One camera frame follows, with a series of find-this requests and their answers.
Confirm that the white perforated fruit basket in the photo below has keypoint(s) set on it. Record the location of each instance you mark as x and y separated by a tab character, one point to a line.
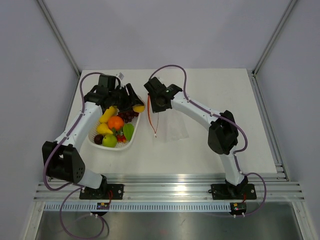
119	146

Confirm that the aluminium front rail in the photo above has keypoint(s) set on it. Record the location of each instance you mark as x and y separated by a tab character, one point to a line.
195	187

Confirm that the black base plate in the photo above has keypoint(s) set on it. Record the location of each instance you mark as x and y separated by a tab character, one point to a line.
222	191
113	191

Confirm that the red strawberry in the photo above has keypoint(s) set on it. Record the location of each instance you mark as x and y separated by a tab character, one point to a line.
121	138

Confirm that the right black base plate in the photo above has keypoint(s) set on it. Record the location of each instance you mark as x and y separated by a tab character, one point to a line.
222	191

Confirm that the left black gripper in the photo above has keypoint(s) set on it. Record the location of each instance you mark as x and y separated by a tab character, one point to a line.
130	100

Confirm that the controller board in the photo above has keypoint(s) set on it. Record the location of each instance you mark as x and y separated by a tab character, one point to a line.
103	206
238	209

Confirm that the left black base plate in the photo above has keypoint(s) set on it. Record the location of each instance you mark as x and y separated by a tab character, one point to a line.
113	191

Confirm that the clear zip top bag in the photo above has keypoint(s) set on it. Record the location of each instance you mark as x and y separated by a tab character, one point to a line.
168	126

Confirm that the orange fruit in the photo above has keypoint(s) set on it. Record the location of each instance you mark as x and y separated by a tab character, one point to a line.
115	123

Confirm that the aluminium frame post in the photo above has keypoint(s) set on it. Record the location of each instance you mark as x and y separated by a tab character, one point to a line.
275	35
58	36

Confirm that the white slotted cable duct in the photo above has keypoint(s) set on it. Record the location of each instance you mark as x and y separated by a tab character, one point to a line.
194	207

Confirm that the right controller board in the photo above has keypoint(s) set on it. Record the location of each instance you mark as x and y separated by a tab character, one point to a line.
238	209

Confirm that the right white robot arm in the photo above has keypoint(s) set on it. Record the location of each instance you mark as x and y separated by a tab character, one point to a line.
222	130

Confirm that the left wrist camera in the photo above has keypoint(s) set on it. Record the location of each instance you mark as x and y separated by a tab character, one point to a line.
120	75

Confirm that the right side aluminium rail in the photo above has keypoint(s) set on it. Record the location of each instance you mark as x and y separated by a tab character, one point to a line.
267	125

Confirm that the left aluminium frame post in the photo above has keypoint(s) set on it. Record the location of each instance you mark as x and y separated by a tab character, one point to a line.
58	36

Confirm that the right aluminium frame post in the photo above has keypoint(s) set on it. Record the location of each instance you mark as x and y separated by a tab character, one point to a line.
275	35

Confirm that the purple grape bunch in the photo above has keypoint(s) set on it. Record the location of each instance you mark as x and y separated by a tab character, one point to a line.
128	116

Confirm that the green apple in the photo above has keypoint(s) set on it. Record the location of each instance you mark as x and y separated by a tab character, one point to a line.
109	141

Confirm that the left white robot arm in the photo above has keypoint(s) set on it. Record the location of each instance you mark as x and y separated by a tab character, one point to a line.
61	157

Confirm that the dark purple plum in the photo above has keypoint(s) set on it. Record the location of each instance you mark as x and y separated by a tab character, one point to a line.
98	139

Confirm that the yellow peach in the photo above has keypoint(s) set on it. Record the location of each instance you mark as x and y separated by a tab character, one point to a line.
138	108

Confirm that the aluminium rail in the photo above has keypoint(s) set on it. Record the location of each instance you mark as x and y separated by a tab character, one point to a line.
267	125
195	187

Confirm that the yellow pear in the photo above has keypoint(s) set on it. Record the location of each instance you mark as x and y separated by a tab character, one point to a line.
103	129

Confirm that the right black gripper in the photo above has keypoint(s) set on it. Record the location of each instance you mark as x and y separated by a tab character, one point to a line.
156	109

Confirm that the left controller board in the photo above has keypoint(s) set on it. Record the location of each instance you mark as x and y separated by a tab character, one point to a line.
103	206

